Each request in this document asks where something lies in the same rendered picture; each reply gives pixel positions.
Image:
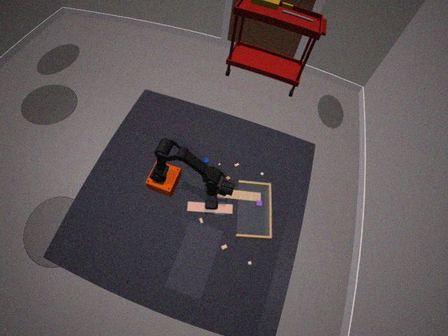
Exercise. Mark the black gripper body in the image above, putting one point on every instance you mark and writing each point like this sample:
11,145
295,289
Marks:
211,203

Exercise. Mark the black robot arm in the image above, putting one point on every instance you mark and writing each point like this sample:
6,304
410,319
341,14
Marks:
213,177

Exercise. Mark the pink strip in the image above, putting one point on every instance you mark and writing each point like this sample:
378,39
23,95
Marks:
200,207

